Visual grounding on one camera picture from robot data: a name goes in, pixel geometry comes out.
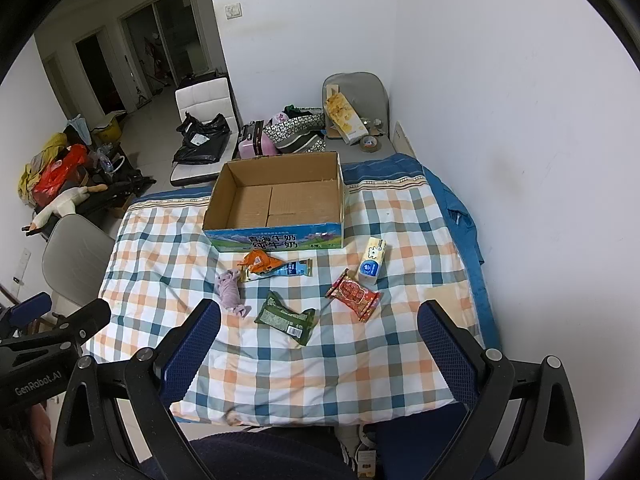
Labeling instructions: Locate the purple cloth toy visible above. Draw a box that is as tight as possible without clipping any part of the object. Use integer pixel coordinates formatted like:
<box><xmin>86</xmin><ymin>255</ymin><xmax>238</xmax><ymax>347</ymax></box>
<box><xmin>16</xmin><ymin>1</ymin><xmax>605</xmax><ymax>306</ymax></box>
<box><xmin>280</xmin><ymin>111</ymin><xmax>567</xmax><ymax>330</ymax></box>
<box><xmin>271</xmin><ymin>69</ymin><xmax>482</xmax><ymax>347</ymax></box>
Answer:
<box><xmin>215</xmin><ymin>270</ymin><xmax>250</xmax><ymax>318</ymax></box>

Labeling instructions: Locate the orange snack packet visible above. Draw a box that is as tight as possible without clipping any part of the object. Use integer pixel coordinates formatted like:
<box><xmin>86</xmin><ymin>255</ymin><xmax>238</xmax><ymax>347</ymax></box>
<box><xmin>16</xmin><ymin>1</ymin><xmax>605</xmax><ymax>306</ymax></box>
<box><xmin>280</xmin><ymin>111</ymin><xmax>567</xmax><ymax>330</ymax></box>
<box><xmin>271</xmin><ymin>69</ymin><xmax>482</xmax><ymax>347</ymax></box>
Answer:
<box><xmin>239</xmin><ymin>249</ymin><xmax>285</xmax><ymax>274</ymax></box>

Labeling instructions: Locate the green snack packet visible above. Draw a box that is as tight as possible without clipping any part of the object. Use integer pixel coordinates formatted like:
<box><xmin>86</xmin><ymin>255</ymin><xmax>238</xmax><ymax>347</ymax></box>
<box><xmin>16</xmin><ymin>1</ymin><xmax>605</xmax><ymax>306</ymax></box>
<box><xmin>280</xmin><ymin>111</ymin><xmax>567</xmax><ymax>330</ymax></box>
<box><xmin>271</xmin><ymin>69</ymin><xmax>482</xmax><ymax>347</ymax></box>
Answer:
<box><xmin>255</xmin><ymin>292</ymin><xmax>316</xmax><ymax>346</ymax></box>

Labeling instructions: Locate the blue snack bar packet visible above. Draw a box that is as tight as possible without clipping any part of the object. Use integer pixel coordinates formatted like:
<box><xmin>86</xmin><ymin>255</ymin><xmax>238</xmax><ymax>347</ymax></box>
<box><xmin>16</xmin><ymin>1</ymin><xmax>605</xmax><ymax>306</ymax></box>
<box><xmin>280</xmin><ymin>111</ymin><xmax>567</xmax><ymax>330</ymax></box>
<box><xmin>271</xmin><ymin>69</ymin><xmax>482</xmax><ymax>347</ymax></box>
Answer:
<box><xmin>240</xmin><ymin>259</ymin><xmax>312</xmax><ymax>283</ymax></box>

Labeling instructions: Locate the yellow tissue pack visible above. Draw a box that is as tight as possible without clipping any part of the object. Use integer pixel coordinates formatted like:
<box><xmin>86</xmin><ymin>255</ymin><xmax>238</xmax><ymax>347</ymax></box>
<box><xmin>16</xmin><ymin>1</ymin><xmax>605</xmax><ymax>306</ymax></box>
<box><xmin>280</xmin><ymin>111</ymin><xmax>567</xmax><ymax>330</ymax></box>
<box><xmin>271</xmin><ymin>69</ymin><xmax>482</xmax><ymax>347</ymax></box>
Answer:
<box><xmin>357</xmin><ymin>237</ymin><xmax>386</xmax><ymax>285</ymax></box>

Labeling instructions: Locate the red floral snack packet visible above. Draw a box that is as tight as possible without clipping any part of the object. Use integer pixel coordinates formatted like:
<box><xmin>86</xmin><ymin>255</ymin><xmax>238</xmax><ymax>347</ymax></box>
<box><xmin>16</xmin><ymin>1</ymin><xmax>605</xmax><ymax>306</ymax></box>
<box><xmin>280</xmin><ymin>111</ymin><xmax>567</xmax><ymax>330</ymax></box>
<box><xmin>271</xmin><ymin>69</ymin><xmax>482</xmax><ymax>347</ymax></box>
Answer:
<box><xmin>326</xmin><ymin>269</ymin><xmax>381</xmax><ymax>323</ymax></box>

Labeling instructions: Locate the grey plastic chair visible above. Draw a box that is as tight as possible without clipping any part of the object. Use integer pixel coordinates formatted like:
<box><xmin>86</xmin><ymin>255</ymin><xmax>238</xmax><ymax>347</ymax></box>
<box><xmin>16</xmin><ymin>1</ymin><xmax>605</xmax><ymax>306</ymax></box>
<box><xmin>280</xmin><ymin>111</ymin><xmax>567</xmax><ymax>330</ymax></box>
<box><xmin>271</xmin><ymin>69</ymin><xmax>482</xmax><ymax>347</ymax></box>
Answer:
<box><xmin>42</xmin><ymin>214</ymin><xmax>115</xmax><ymax>307</ymax></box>

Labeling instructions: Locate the white goose plush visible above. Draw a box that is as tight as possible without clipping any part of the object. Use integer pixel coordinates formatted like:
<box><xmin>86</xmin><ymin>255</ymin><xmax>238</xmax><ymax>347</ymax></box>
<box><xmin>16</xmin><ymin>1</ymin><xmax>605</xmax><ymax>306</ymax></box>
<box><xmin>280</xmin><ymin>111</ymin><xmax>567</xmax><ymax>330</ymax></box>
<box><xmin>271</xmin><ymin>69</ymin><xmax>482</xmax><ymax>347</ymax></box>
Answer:
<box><xmin>22</xmin><ymin>184</ymin><xmax>108</xmax><ymax>235</ymax></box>

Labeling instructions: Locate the yellow cloth pile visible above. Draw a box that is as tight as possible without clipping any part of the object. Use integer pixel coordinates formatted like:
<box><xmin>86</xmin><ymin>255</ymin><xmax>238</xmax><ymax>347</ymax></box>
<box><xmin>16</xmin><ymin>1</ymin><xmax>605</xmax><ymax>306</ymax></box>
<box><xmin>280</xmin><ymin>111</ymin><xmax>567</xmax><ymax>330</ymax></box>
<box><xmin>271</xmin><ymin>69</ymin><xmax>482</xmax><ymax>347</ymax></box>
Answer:
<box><xmin>17</xmin><ymin>132</ymin><xmax>68</xmax><ymax>206</ymax></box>

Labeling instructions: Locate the red plastic bag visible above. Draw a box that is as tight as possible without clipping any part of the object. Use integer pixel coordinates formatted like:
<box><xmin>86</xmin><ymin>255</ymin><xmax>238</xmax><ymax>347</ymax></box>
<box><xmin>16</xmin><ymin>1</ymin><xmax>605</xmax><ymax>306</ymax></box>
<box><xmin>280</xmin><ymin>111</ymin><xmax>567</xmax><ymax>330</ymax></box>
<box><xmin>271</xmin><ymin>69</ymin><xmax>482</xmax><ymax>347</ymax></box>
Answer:
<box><xmin>32</xmin><ymin>144</ymin><xmax>89</xmax><ymax>207</ymax></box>

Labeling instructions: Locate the black bag on chair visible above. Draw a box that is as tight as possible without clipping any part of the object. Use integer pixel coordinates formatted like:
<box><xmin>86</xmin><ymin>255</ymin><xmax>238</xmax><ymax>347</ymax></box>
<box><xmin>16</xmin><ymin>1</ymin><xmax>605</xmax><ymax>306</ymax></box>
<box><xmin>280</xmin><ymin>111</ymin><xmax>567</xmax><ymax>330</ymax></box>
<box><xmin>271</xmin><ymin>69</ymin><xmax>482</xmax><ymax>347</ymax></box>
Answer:
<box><xmin>172</xmin><ymin>113</ymin><xmax>231</xmax><ymax>165</ymax></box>

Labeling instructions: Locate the plaid checkered blanket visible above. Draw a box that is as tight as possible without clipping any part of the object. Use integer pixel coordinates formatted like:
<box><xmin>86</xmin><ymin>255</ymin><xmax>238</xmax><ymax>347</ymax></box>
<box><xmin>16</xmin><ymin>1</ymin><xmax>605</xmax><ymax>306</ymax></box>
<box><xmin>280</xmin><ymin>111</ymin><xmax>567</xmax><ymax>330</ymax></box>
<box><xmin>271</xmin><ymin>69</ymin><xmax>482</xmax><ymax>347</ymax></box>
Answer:
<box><xmin>86</xmin><ymin>154</ymin><xmax>500</xmax><ymax>426</ymax></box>

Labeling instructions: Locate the open cardboard box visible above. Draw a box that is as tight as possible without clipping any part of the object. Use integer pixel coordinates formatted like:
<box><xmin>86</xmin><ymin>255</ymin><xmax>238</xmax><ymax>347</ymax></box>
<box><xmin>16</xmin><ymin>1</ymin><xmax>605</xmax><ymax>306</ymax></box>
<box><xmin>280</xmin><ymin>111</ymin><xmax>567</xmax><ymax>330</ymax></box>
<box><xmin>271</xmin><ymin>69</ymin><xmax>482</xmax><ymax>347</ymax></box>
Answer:
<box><xmin>202</xmin><ymin>152</ymin><xmax>346</xmax><ymax>252</ymax></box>

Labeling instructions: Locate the pink suitcase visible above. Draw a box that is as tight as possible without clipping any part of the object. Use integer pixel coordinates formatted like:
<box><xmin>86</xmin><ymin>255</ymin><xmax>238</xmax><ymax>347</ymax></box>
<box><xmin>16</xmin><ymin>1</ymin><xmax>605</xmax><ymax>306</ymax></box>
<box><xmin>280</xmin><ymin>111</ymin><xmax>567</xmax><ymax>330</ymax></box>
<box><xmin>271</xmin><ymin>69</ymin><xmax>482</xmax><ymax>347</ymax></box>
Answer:
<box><xmin>238</xmin><ymin>120</ymin><xmax>278</xmax><ymax>159</ymax></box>

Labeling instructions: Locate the white leather chair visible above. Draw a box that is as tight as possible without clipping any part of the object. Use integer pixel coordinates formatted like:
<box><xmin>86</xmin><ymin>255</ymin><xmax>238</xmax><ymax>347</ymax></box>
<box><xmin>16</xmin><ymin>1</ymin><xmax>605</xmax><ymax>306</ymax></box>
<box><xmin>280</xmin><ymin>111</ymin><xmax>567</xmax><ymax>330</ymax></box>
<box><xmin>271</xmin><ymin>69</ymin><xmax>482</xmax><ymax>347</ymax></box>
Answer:
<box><xmin>170</xmin><ymin>76</ymin><xmax>240</xmax><ymax>186</ymax></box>

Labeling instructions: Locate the yellow cracker box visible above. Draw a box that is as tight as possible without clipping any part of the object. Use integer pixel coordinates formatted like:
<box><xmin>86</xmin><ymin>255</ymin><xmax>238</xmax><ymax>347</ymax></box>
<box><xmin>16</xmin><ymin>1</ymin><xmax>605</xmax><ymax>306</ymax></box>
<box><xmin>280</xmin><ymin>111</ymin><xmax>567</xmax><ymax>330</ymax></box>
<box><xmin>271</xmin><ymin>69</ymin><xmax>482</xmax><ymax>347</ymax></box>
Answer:
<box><xmin>324</xmin><ymin>92</ymin><xmax>368</xmax><ymax>145</ymax></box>

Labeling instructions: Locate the brown tape roll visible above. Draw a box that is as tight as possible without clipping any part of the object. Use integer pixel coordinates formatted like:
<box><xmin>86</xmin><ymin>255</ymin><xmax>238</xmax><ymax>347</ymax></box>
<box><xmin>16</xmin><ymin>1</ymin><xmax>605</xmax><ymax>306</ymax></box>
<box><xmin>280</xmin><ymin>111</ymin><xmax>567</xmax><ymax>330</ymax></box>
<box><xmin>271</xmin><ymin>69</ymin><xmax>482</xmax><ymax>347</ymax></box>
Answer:
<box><xmin>359</xmin><ymin>136</ymin><xmax>381</xmax><ymax>153</ymax></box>

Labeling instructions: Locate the white board by wall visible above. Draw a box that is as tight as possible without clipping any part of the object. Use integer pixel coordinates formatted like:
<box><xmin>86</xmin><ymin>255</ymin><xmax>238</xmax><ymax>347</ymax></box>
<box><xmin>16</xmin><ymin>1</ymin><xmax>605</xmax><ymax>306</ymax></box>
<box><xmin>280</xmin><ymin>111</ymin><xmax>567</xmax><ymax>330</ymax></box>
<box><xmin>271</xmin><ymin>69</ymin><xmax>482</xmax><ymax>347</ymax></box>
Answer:
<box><xmin>390</xmin><ymin>122</ymin><xmax>416</xmax><ymax>158</ymax></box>

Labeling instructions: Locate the wall light switch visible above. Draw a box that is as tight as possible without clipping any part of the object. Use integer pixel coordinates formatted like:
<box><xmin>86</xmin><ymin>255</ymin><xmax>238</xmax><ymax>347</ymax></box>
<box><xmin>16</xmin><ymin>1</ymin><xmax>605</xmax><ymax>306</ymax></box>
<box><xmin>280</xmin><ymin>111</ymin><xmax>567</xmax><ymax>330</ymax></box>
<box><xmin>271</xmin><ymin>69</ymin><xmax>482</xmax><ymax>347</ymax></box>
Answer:
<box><xmin>224</xmin><ymin>2</ymin><xmax>243</xmax><ymax>20</ymax></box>

